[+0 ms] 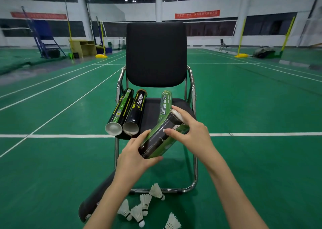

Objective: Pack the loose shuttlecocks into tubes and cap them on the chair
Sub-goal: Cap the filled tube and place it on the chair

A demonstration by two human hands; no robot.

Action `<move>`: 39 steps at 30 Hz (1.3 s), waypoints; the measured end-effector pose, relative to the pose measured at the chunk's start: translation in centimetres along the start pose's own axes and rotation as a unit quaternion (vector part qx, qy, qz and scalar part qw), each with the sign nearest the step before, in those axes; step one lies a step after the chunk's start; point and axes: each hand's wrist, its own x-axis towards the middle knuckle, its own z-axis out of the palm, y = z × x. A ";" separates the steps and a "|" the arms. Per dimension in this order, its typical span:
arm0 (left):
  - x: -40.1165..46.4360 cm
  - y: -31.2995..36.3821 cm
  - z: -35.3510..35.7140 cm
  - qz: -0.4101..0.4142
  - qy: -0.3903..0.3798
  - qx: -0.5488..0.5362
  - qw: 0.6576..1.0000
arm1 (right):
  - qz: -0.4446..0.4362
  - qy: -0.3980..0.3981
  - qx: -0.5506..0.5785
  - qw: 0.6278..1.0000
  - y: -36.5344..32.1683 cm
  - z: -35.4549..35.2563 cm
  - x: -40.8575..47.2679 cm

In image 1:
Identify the bright green glossy shuttlecock tube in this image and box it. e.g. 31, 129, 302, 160
158, 90, 173, 122

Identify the thin yellow pole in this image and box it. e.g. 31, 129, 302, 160
66, 20, 73, 43

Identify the red wall banner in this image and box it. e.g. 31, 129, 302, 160
175, 10, 221, 19
10, 12, 68, 20

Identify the single feather shuttlecock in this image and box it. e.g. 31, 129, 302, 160
149, 183, 166, 201
130, 204, 146, 228
163, 212, 181, 229
140, 193, 153, 217
117, 199, 133, 222

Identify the black badminton net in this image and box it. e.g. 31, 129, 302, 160
92, 20, 238, 37

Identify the person's right forearm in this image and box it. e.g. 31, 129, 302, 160
207, 160, 268, 229

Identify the yellow net post with base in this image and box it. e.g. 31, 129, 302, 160
95, 21, 109, 59
234, 19, 250, 59

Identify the black green Hangyu tube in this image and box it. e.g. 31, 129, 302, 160
122, 89, 148, 137

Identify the wooden shelf cabinet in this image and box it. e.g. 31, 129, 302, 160
69, 40, 97, 58

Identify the person's right hand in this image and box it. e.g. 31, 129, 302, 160
164, 105, 225, 173

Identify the black sports bag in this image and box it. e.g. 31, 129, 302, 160
253, 46, 277, 59

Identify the black shuttlecock tube green stripe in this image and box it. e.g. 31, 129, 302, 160
105, 87, 135, 136

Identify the dark green rolled net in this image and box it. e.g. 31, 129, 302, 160
0, 56, 67, 76

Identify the yellow green net post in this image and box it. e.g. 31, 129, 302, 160
279, 16, 296, 58

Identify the black chair with chrome frame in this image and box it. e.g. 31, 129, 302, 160
114, 22, 199, 194

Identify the person's left hand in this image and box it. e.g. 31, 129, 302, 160
112, 129, 164, 189

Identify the black floor stand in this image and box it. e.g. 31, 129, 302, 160
218, 38, 229, 53

